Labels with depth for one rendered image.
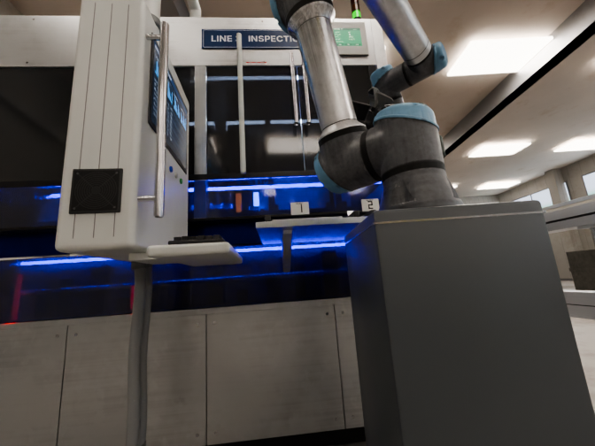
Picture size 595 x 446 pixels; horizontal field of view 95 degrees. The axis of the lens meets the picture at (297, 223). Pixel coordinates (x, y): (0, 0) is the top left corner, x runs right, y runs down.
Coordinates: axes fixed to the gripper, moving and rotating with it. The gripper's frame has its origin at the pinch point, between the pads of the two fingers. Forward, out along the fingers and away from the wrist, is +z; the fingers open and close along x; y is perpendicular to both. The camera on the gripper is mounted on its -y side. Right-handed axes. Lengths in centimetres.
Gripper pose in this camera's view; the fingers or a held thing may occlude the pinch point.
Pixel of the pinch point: (358, 119)
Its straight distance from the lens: 75.9
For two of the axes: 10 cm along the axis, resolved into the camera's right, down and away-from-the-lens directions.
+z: -5.3, 3.5, -7.7
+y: 8.1, 4.8, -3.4
